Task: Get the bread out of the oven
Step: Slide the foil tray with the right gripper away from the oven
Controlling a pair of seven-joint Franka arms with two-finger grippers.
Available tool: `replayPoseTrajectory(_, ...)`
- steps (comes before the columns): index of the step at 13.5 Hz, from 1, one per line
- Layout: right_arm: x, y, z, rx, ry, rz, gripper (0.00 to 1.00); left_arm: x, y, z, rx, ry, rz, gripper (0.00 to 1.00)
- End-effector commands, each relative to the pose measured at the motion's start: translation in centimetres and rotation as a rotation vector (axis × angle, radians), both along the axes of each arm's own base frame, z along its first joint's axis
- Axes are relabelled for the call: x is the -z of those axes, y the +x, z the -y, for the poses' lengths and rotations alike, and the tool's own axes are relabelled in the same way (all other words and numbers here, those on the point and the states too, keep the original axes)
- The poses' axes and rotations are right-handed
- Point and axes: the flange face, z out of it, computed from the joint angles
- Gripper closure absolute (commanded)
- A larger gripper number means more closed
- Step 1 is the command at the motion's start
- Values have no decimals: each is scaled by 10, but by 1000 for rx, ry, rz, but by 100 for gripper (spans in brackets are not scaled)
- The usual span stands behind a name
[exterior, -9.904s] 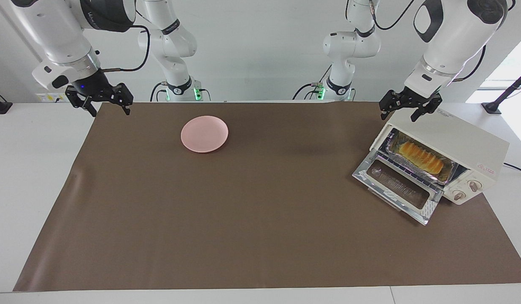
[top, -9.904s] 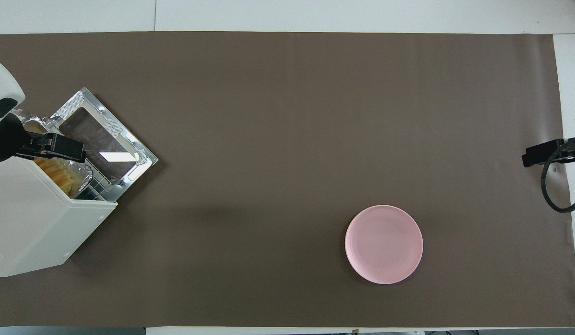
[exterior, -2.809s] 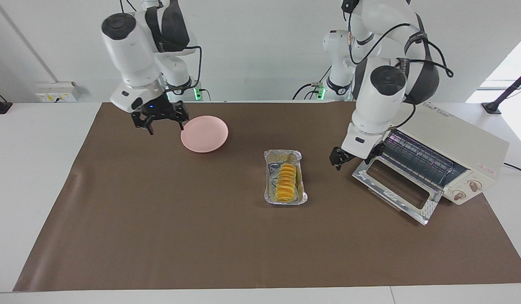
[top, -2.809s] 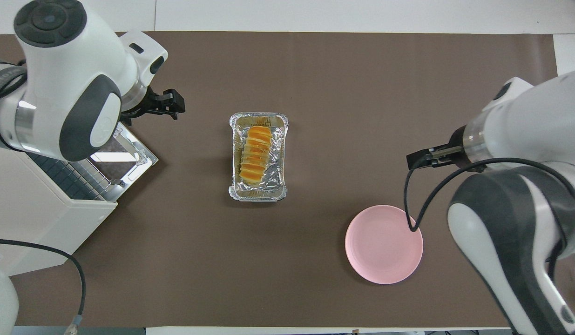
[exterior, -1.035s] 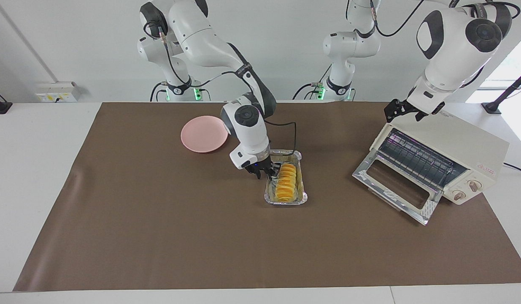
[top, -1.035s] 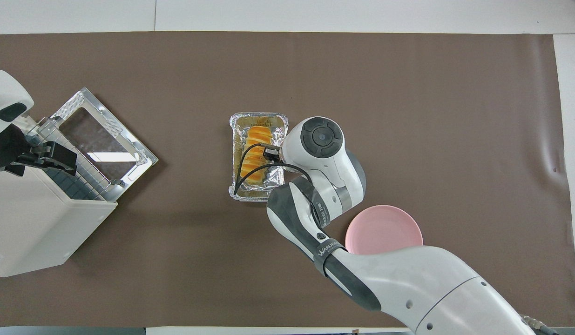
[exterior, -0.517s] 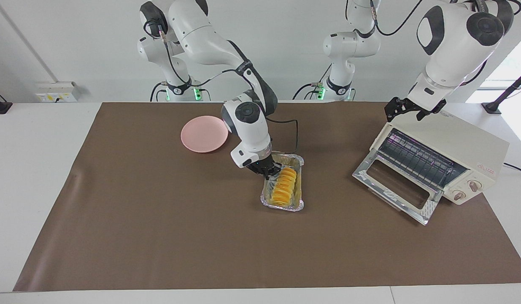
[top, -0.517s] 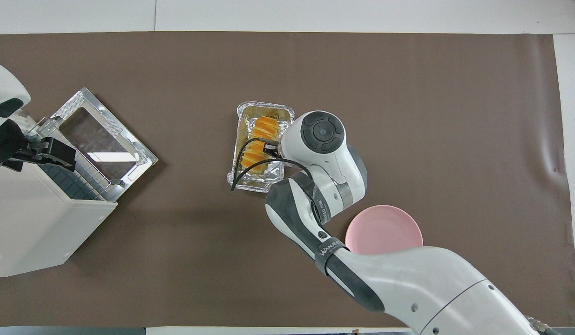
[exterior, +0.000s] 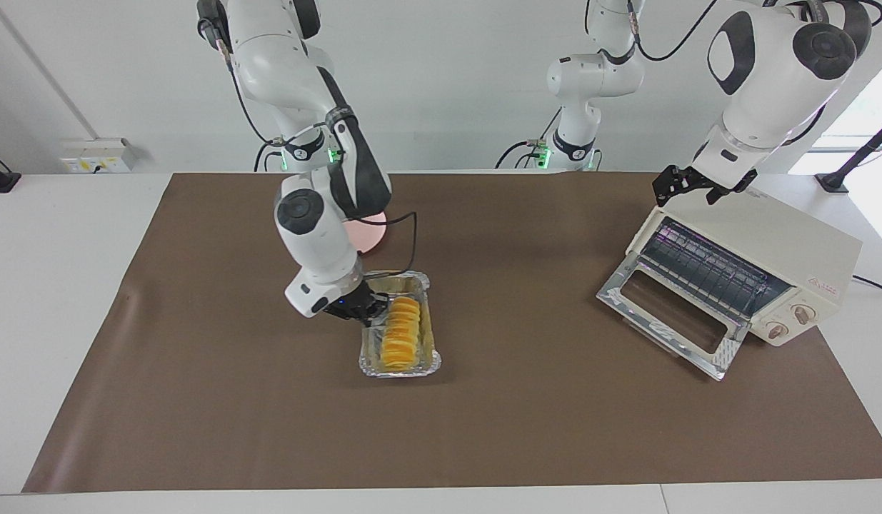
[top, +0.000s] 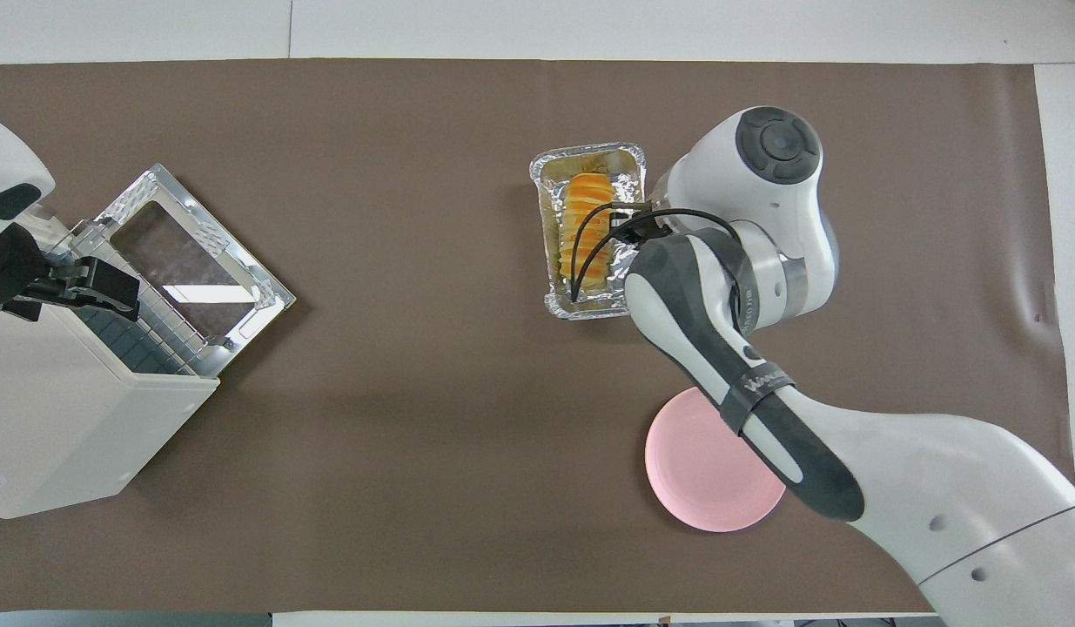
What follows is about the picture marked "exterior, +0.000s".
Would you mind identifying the pink round plate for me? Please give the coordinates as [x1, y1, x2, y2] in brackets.
[343, 212, 389, 255]

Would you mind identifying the glass oven door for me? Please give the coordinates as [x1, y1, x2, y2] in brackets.
[596, 256, 752, 381]

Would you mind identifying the cream white toaster oven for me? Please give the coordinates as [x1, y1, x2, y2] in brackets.
[626, 182, 864, 348]

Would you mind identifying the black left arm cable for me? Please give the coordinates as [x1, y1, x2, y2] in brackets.
[625, 0, 882, 64]

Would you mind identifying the black base cable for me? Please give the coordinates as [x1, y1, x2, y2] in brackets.
[528, 107, 564, 149]
[494, 141, 540, 170]
[254, 139, 283, 172]

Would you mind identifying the sliced golden bread loaf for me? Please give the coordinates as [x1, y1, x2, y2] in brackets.
[380, 296, 421, 371]

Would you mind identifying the aluminium foil tray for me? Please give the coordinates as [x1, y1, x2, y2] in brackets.
[359, 270, 443, 379]

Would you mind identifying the black clamp mount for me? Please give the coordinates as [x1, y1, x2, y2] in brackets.
[0, 148, 21, 193]

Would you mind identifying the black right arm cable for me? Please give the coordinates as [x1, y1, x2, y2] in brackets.
[198, 18, 419, 281]

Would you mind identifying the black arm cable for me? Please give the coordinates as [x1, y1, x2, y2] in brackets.
[198, 18, 419, 281]
[625, 0, 882, 64]

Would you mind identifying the white wall socket box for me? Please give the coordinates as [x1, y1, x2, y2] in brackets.
[59, 137, 136, 174]

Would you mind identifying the brown table mat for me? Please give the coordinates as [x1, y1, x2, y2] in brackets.
[23, 171, 882, 493]

